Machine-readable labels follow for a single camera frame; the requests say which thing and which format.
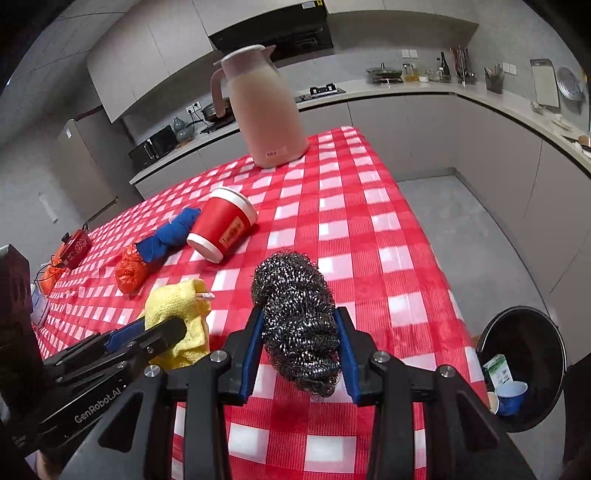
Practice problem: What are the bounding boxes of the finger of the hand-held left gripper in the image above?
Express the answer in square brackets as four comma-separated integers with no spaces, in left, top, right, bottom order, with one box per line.
[54,316,188,387]
[44,316,148,371]

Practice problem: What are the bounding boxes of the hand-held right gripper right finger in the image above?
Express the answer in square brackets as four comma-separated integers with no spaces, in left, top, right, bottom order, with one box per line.
[333,305,539,480]

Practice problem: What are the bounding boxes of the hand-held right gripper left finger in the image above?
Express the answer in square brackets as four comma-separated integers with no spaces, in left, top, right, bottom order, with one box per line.
[60,305,266,480]

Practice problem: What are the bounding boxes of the yellow cloth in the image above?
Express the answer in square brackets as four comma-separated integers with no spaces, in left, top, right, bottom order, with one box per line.
[144,278,217,370]

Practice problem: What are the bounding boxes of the steel wool scrubber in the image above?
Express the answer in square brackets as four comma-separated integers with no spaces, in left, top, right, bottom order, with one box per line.
[250,250,343,400]

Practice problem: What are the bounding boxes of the green white milk carton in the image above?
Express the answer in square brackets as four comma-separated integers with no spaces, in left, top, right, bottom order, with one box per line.
[482,354,514,388]

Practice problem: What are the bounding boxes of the blue paper cup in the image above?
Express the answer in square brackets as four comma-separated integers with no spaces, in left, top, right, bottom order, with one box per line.
[496,381,528,416]

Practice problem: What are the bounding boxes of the black bucket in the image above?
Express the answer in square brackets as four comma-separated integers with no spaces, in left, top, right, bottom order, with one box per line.
[475,305,568,433]

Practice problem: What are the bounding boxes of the person's left hand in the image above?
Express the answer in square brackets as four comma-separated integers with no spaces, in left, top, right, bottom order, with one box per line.
[36,450,63,480]

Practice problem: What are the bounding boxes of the orange plastic bag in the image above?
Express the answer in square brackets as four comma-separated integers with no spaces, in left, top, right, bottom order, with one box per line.
[115,244,149,294]

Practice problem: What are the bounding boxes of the white plastic tub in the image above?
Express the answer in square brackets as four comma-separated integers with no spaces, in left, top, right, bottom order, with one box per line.
[30,284,51,328]

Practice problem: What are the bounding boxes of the blue cloth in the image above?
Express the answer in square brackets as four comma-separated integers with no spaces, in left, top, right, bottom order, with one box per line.
[135,208,202,265]

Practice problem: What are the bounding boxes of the orange mesh bag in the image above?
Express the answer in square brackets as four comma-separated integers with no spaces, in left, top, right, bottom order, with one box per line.
[36,256,65,296]

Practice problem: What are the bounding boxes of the red box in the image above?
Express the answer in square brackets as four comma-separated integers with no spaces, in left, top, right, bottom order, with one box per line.
[60,224,92,269]

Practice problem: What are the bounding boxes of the red paper cup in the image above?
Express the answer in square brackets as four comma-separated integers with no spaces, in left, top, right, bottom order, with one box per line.
[186,186,258,264]

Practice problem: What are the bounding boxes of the red checkered tablecloth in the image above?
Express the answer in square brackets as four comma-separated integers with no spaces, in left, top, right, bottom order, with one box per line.
[34,126,490,480]

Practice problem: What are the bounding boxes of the grey refrigerator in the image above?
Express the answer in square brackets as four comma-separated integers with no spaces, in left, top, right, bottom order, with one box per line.
[51,119,122,232]

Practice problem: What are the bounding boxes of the black microwave oven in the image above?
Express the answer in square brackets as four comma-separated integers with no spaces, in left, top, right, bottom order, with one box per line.
[128,124,177,171]

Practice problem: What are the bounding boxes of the induction cooker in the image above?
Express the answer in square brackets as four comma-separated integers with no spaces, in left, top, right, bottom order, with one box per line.
[199,117,238,134]

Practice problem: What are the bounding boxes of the black pot with lid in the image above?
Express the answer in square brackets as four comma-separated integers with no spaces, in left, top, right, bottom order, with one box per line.
[201,99,232,123]

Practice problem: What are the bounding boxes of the pink thermos jug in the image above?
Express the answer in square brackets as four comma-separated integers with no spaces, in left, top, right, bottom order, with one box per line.
[211,44,309,169]

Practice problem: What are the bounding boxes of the grey base cabinets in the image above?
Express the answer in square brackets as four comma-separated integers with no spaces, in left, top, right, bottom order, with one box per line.
[129,90,591,324]

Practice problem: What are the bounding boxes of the black gas stove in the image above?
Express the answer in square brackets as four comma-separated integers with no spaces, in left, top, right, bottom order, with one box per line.
[294,83,346,102]

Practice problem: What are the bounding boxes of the wok with glass lid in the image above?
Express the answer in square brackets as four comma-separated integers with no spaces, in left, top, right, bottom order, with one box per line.
[366,62,403,86]

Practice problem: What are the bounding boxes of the dark utensil holder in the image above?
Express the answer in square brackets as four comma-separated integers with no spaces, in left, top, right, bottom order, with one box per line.
[484,64,505,94]

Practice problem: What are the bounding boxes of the kitchen tool rack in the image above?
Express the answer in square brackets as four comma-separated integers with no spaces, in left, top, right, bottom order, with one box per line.
[450,45,476,85]

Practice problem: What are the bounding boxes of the black range hood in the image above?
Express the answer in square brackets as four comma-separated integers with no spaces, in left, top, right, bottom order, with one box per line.
[208,0,334,63]

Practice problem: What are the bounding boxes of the white cutting board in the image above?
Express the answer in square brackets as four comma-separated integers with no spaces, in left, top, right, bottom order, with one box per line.
[529,58,561,108]

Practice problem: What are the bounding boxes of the metal colander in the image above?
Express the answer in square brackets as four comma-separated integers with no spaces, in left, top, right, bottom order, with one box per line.
[556,66,586,101]

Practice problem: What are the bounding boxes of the grey wall cabinets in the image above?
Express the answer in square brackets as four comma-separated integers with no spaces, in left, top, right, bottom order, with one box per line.
[87,0,480,123]

